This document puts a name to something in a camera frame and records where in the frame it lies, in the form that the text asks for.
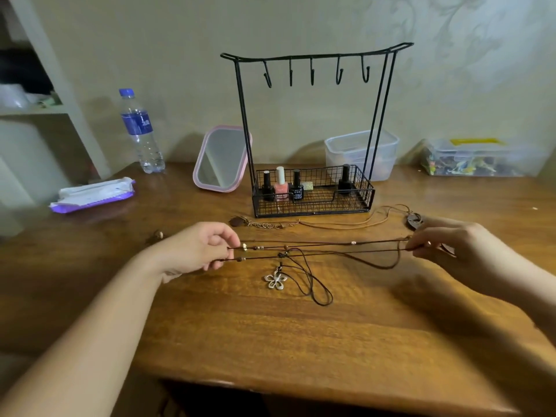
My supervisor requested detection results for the clear plastic food container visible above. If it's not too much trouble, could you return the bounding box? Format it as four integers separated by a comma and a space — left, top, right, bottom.
324, 129, 400, 163
326, 156, 397, 182

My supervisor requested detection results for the clear storage box yellow handle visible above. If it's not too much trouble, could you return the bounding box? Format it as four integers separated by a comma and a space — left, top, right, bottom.
420, 137, 548, 178

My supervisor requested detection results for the person's left forearm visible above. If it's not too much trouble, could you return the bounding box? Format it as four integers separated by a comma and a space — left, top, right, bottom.
0, 251, 166, 417

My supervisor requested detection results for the pink nail polish bottle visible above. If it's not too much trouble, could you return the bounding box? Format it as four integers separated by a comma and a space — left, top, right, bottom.
274, 166, 290, 202

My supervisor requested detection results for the dark beaded cord necklace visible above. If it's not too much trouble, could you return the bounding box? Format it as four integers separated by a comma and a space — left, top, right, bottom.
218, 235, 412, 270

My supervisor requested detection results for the brown oval pendant chain necklace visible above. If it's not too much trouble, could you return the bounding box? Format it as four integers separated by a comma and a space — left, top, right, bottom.
229, 204, 412, 232

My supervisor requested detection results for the flower pendant black cord necklace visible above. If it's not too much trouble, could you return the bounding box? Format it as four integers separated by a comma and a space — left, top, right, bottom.
264, 246, 334, 308

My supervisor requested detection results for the white shelf unit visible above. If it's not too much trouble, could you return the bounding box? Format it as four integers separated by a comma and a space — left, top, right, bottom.
0, 0, 112, 239

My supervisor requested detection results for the clear water bottle blue cap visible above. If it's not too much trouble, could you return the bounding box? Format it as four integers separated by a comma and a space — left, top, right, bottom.
118, 87, 166, 175

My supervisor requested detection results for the person's left hand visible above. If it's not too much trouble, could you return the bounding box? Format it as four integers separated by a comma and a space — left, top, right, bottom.
152, 221, 242, 284

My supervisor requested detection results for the black labelled nail polish bottle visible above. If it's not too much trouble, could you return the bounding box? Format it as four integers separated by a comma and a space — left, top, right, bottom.
290, 169, 305, 201

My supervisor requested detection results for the white purple wet wipes pack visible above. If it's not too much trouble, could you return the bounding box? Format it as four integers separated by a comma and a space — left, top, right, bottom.
49, 177, 136, 214

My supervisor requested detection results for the person's right hand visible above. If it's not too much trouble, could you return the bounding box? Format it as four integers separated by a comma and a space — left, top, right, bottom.
404, 215, 523, 297

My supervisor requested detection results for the pink framed mirror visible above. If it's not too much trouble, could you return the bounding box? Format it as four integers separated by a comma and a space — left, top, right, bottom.
192, 125, 254, 194

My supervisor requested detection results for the black bag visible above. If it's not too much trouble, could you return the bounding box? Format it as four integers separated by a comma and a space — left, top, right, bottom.
0, 47, 54, 96

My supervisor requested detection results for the black wire jewelry stand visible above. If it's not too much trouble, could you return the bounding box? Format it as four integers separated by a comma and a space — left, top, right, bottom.
220, 42, 415, 219

